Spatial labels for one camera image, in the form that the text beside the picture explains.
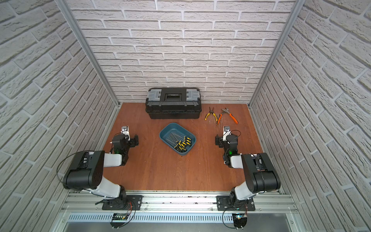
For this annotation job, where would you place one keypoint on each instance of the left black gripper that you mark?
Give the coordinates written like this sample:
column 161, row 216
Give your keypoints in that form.
column 133, row 140

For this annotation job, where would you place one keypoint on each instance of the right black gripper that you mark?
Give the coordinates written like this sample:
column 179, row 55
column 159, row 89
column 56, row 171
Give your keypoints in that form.
column 219, row 141

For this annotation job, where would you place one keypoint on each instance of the file tool ten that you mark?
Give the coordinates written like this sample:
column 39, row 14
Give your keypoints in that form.
column 185, row 141

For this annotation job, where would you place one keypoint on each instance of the file tool eleven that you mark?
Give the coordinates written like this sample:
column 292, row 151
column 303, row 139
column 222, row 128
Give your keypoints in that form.
column 183, row 137

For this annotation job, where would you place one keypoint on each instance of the file tool seven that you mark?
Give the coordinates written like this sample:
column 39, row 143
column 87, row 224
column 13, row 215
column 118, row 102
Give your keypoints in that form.
column 180, row 145

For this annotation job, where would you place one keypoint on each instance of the file tool four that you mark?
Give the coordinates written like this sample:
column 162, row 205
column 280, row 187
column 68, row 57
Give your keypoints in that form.
column 172, row 138

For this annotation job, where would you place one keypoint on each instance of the file tool five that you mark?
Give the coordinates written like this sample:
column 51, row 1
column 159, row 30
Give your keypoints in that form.
column 178, row 144

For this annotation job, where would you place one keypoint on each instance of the file tool two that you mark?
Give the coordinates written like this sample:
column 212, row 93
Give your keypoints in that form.
column 180, row 146

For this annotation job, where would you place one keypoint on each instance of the file tool one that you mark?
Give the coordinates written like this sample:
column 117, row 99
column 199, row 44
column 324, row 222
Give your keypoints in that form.
column 184, row 149

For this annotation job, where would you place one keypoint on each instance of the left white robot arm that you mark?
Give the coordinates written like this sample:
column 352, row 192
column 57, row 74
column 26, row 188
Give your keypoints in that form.
column 86, row 169

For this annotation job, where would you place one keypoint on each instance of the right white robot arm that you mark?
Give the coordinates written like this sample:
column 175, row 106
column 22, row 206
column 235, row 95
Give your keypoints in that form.
column 259, row 173

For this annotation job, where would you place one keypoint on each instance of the teal plastic storage bin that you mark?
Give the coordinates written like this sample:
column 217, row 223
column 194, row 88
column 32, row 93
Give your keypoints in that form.
column 176, row 128

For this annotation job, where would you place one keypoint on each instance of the black plastic toolbox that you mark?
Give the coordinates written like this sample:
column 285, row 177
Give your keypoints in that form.
column 174, row 103

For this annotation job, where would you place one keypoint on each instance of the left controller board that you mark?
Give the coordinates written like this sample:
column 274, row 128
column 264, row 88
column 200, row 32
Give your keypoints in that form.
column 119, row 220

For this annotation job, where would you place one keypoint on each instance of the controller board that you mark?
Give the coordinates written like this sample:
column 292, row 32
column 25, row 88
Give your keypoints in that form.
column 239, row 221
column 119, row 220

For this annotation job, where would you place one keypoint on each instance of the right controller board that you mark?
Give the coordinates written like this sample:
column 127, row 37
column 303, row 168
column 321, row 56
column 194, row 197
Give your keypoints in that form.
column 239, row 221

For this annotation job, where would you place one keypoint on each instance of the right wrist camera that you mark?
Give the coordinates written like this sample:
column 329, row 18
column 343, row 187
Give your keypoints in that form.
column 226, row 132

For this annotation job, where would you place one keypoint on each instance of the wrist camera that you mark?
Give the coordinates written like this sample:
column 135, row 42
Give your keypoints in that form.
column 226, row 132
column 125, row 132

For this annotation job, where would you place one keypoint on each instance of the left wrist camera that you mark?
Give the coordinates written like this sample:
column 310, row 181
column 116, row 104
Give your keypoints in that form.
column 125, row 132

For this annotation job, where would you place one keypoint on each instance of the yellow handled pliers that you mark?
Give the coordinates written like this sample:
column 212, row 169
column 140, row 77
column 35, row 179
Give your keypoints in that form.
column 211, row 113

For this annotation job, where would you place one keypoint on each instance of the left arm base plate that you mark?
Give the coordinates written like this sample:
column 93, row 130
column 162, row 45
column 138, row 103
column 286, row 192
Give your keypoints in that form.
column 130, row 202

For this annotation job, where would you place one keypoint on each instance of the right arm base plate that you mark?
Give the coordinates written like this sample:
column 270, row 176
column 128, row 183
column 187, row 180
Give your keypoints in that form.
column 228, row 203

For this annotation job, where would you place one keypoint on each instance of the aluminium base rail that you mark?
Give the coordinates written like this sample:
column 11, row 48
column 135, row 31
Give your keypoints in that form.
column 182, row 202

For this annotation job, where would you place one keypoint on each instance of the left aluminium corner post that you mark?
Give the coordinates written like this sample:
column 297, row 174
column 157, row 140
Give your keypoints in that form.
column 67, row 13

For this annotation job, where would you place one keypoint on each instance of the aluminium corner post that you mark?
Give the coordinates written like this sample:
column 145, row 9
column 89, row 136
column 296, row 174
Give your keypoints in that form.
column 67, row 13
column 279, row 45

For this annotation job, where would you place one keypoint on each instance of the right aluminium corner post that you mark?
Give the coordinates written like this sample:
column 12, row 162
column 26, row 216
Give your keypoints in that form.
column 279, row 45

